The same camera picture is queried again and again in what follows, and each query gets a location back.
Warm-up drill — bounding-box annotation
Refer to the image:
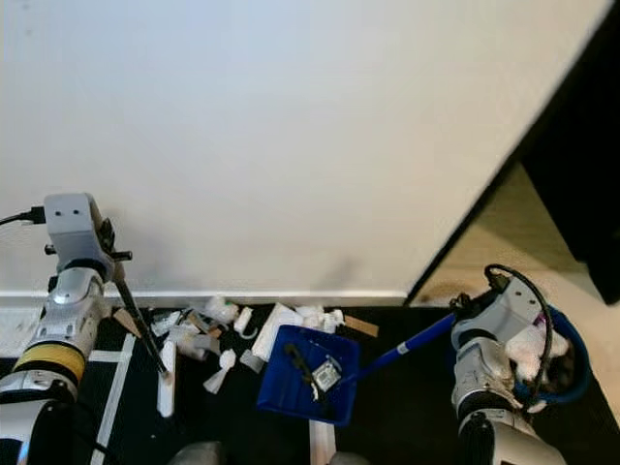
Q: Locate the white brush with black stick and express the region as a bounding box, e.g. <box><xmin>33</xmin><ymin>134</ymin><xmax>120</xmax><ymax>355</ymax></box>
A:
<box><xmin>112</xmin><ymin>276</ymin><xmax>178</xmax><ymax>419</ymax></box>

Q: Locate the blue long-handled dustpan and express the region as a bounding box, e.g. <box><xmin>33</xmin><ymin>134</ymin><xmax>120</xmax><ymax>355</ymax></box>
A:
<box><xmin>257</xmin><ymin>312</ymin><xmax>458</xmax><ymax>425</ymax></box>

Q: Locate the white trash wad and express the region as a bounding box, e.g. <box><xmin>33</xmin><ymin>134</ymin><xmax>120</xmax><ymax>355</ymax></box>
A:
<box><xmin>509</xmin><ymin>325</ymin><xmax>549</xmax><ymax>380</ymax></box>

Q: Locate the brown cardboard piece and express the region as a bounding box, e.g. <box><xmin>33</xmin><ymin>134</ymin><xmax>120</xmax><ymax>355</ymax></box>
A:
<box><xmin>342</xmin><ymin>315</ymin><xmax>379</xmax><ymax>338</ymax></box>

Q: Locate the small white paper scrap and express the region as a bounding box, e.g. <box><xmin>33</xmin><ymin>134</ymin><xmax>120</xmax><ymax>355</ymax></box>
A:
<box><xmin>165</xmin><ymin>310</ymin><xmax>190</xmax><ymax>335</ymax></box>

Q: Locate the blue waste bin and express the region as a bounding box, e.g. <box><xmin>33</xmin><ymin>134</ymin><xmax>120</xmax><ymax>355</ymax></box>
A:
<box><xmin>513</xmin><ymin>305</ymin><xmax>592</xmax><ymax>404</ymax></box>

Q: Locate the crumpled white tissue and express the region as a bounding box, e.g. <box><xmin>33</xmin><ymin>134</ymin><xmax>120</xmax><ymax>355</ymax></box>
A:
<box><xmin>295</xmin><ymin>305</ymin><xmax>345</xmax><ymax>332</ymax></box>
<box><xmin>203</xmin><ymin>295</ymin><xmax>238</xmax><ymax>323</ymax></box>

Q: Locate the white paper roll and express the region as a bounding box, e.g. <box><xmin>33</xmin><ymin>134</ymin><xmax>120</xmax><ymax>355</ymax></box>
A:
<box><xmin>179</xmin><ymin>325</ymin><xmax>222</xmax><ymax>357</ymax></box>

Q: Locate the small printed packet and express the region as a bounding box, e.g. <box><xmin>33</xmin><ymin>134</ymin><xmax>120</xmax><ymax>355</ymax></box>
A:
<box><xmin>312</xmin><ymin>358</ymin><xmax>343</xmax><ymax>388</ymax></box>

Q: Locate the small white paper tube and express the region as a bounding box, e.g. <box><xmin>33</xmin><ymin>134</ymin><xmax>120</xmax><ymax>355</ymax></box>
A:
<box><xmin>232</xmin><ymin>307</ymin><xmax>256</xmax><ymax>338</ymax></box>

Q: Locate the twisted white paper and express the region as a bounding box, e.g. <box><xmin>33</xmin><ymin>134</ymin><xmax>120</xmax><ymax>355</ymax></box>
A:
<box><xmin>203</xmin><ymin>349</ymin><xmax>238</xmax><ymax>394</ymax></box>

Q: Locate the flat white paper packet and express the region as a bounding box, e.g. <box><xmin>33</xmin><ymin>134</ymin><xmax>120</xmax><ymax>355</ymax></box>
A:
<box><xmin>252</xmin><ymin>303</ymin><xmax>303</xmax><ymax>361</ymax></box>

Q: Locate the grey robot right leg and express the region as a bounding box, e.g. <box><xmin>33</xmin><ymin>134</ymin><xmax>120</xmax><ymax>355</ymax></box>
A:
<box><xmin>315</xmin><ymin>448</ymin><xmax>369</xmax><ymax>465</ymax></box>

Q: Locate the grey robot leg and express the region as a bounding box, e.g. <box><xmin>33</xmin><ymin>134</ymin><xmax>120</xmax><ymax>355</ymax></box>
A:
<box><xmin>170</xmin><ymin>441</ymin><xmax>226</xmax><ymax>465</ymax></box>
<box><xmin>315</xmin><ymin>448</ymin><xmax>369</xmax><ymax>465</ymax></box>

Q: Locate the grey robot left leg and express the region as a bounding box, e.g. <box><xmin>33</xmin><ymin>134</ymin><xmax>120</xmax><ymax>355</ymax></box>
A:
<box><xmin>170</xmin><ymin>441</ymin><xmax>226</xmax><ymax>465</ymax></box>

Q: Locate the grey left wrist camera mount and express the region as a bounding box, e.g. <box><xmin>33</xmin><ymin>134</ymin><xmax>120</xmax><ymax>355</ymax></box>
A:
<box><xmin>45</xmin><ymin>193</ymin><xmax>108</xmax><ymax>277</ymax></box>

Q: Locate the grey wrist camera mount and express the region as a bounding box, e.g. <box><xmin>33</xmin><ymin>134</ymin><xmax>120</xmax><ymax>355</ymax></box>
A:
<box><xmin>45</xmin><ymin>193</ymin><xmax>108</xmax><ymax>277</ymax></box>
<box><xmin>453</xmin><ymin>276</ymin><xmax>543</xmax><ymax>342</ymax></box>

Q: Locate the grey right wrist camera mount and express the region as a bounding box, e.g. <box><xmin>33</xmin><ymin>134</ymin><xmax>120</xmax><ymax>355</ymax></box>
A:
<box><xmin>453</xmin><ymin>276</ymin><xmax>543</xmax><ymax>342</ymax></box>

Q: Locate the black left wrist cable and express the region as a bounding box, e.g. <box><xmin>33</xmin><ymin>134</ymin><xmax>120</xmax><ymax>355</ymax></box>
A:
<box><xmin>0</xmin><ymin>205</ymin><xmax>47</xmax><ymax>229</ymax></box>

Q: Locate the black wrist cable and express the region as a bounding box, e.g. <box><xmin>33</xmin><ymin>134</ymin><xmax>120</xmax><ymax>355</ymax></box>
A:
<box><xmin>0</xmin><ymin>205</ymin><xmax>47</xmax><ymax>229</ymax></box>
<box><xmin>484</xmin><ymin>263</ymin><xmax>555</xmax><ymax>388</ymax></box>

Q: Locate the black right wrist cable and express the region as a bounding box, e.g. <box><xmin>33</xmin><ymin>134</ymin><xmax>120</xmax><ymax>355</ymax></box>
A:
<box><xmin>484</xmin><ymin>263</ymin><xmax>555</xmax><ymax>388</ymax></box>

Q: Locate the short black cable piece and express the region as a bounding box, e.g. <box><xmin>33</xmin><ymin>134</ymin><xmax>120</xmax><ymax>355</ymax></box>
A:
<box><xmin>283</xmin><ymin>342</ymin><xmax>335</xmax><ymax>408</ymax></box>

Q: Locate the black door frame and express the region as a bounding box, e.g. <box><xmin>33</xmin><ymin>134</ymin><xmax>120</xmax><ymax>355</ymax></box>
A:
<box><xmin>407</xmin><ymin>10</ymin><xmax>620</xmax><ymax>301</ymax></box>

